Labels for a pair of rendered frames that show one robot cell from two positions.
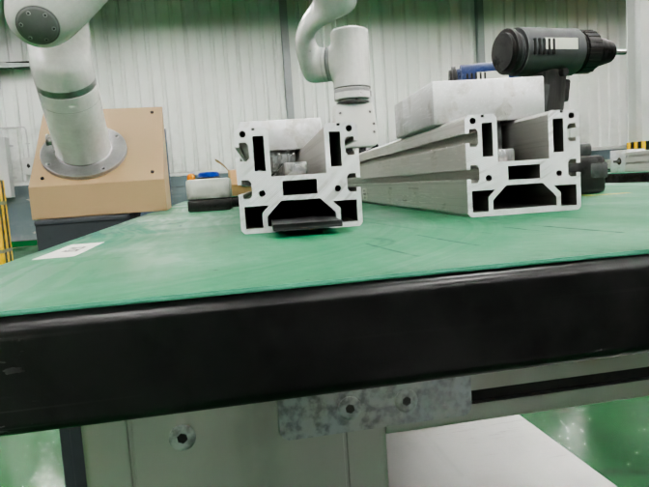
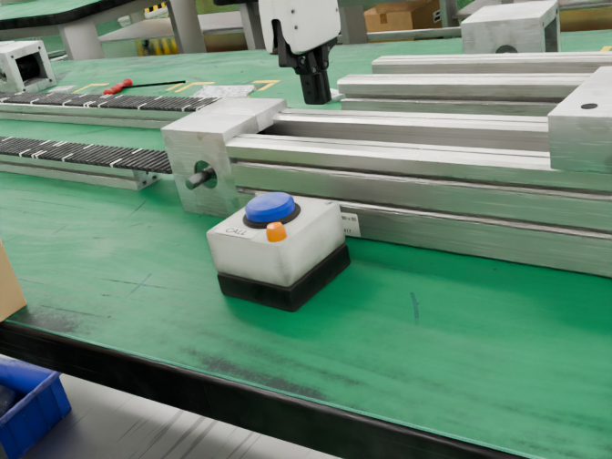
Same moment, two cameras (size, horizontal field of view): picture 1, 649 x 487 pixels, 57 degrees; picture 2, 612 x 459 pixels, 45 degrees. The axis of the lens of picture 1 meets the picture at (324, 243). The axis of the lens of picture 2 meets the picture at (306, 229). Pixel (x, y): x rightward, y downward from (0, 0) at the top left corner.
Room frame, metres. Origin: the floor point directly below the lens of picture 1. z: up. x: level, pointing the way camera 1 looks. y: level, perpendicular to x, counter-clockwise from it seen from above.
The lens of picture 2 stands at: (0.72, 0.56, 1.08)
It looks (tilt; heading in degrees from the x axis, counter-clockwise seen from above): 25 degrees down; 318
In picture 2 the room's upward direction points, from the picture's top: 12 degrees counter-clockwise
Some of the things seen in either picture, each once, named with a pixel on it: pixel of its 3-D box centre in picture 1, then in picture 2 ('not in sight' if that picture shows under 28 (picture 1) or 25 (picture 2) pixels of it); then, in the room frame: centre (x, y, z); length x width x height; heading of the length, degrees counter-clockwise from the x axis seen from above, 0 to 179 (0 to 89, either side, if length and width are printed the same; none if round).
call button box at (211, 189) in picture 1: (214, 193); (285, 242); (1.15, 0.20, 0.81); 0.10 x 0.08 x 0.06; 96
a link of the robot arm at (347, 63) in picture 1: (349, 59); not in sight; (1.37, -0.08, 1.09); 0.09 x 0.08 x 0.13; 74
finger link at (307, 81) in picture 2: not in sight; (305, 81); (1.37, -0.07, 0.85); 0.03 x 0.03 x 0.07; 6
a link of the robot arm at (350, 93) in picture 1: (353, 95); not in sight; (1.37, -0.09, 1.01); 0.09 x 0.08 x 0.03; 96
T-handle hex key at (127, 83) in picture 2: not in sight; (148, 85); (1.90, -0.19, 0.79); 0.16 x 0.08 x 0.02; 21
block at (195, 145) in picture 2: not in sight; (226, 160); (1.32, 0.11, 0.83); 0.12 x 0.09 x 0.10; 96
